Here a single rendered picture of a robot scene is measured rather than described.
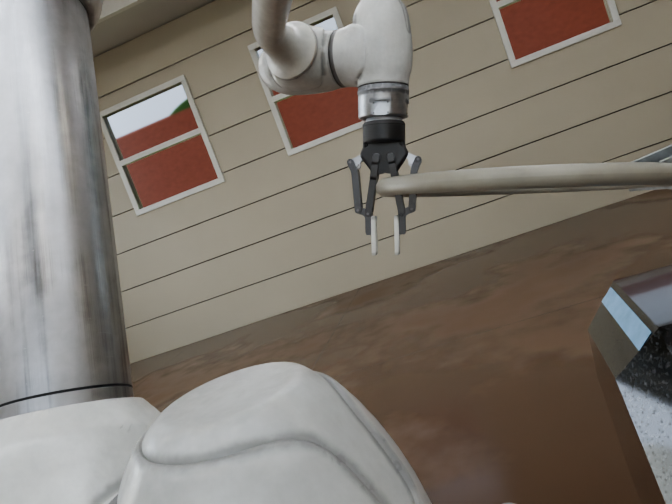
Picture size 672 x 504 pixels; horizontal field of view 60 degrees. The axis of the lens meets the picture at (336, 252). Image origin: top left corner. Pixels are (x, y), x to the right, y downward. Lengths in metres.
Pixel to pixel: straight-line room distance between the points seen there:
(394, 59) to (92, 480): 0.80
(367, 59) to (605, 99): 6.52
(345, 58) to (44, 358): 0.74
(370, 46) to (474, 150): 6.21
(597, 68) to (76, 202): 7.15
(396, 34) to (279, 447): 0.84
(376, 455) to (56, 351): 0.25
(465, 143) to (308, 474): 6.96
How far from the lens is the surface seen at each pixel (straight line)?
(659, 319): 1.12
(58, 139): 0.53
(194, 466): 0.29
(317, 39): 1.06
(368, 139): 1.02
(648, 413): 1.10
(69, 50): 0.59
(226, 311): 7.95
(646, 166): 0.86
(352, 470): 0.30
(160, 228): 8.10
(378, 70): 1.01
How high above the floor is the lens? 1.21
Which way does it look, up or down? 5 degrees down
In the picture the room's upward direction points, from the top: 20 degrees counter-clockwise
